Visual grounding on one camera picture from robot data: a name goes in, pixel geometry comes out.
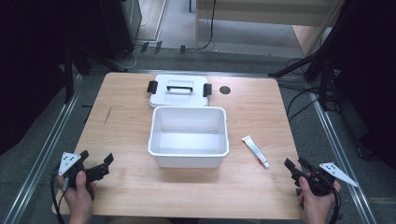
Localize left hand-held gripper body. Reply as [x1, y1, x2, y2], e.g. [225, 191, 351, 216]
[58, 151, 111, 189]

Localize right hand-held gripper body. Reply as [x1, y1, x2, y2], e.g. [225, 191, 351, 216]
[291, 161, 360, 197]

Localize white ointment tube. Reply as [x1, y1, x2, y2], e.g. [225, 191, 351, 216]
[241, 134, 271, 170]

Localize white plastic storage box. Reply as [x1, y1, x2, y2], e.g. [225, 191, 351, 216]
[147, 105, 230, 169]

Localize person's right hand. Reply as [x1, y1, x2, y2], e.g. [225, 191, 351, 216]
[297, 175, 342, 224]

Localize person's left hand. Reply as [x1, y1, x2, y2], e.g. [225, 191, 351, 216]
[57, 171, 98, 224]

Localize black metal stand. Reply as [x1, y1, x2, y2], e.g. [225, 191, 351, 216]
[268, 46, 339, 111]
[62, 45, 127, 105]

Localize dark curtain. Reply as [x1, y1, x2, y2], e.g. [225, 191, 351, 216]
[323, 0, 396, 171]
[0, 0, 108, 157]

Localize black cabinet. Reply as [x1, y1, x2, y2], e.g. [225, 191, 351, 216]
[98, 0, 143, 62]

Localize beige wooden furniture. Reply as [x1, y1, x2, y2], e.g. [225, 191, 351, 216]
[194, 0, 345, 57]

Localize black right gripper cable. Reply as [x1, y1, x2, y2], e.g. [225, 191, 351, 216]
[326, 186, 343, 224]

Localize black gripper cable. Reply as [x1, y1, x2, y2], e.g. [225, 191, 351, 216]
[326, 186, 343, 224]
[49, 169, 68, 224]

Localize aluminium floor rail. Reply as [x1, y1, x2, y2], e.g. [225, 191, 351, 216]
[1, 74, 85, 224]
[306, 83, 379, 224]

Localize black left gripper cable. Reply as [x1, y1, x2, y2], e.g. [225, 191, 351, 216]
[49, 169, 68, 224]

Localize black floor cables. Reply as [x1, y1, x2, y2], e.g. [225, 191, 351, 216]
[278, 57, 325, 123]

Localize white lid with black handle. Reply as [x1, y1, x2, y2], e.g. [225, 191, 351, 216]
[146, 74, 213, 109]

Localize white floor cable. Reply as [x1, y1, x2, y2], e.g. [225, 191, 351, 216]
[120, 15, 149, 70]

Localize black hanging cable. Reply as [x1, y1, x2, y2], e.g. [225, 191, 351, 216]
[198, 0, 218, 51]

